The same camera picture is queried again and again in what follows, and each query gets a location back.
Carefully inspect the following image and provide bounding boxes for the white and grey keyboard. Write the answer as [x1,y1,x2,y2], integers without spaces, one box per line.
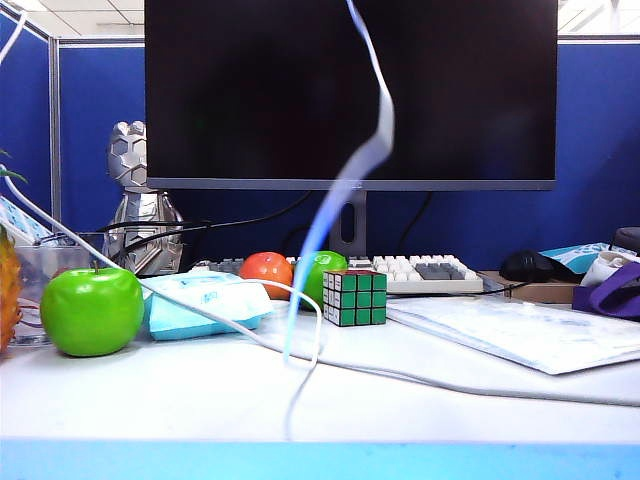
[192,253,485,296]

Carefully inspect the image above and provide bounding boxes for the black computer monitor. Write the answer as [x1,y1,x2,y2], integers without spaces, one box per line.
[145,0,559,194]

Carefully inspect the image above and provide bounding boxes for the blue office partition panel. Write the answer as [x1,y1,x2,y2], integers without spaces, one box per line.
[57,37,640,274]
[0,12,51,221]

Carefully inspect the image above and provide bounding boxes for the white cup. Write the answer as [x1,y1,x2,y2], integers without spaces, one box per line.
[581,251,640,289]

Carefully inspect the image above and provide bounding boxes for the grey monitor stand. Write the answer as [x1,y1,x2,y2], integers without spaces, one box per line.
[329,191,369,255]

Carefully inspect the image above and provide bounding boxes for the purple cloth bag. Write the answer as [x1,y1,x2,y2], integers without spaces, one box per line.
[571,262,640,324]

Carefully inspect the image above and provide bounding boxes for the black mouse cable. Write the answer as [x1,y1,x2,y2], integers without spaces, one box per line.
[481,281,533,296]

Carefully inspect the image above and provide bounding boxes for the white power strip blue sockets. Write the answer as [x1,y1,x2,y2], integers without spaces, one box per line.
[0,197,51,246]

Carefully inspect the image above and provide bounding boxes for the clear plastic document sleeve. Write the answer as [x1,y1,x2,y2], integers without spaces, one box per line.
[386,297,640,376]

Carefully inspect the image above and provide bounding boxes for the blue wet wipes pack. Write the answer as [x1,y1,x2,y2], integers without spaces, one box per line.
[139,269,276,343]

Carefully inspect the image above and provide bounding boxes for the small green stickered fruit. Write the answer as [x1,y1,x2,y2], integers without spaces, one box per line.
[293,250,350,312]

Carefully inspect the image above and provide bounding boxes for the grey partition post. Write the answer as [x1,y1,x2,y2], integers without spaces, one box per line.
[48,34,62,234]

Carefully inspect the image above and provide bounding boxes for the clear plastic container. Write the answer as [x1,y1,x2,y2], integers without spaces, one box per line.
[9,232,109,346]

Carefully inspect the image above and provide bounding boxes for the black computer mouse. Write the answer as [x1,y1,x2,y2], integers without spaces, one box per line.
[499,249,556,284]

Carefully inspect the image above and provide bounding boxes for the silver figurine statue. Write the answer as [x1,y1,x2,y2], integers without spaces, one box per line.
[103,119,185,279]

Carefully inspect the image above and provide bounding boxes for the blue and white pack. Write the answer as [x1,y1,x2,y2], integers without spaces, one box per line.
[538,241,625,281]

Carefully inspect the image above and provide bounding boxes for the large green apple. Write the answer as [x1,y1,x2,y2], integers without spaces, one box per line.
[39,262,145,358]

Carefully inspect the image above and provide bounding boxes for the thick white power cable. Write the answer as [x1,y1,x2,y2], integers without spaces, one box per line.
[0,172,640,407]

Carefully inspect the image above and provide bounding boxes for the thin white Type-C cable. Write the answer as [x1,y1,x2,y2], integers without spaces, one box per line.
[97,0,396,444]

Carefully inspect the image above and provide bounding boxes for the orange pineapple with leaves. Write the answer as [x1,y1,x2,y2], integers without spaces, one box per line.
[0,149,25,351]

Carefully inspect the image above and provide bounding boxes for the brown cardboard board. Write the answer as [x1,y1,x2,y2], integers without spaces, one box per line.
[478,271,576,305]

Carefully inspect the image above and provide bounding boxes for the Rubik's cube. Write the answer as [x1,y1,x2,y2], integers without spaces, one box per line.
[322,269,389,328]

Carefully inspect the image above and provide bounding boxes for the dark grey round object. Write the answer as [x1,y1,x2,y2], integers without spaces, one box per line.
[613,226,640,259]

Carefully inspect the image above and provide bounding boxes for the orange fruit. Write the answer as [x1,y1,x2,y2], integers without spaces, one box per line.
[239,251,296,302]

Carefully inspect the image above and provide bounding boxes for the white power strip cord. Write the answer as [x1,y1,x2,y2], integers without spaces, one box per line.
[0,8,27,64]

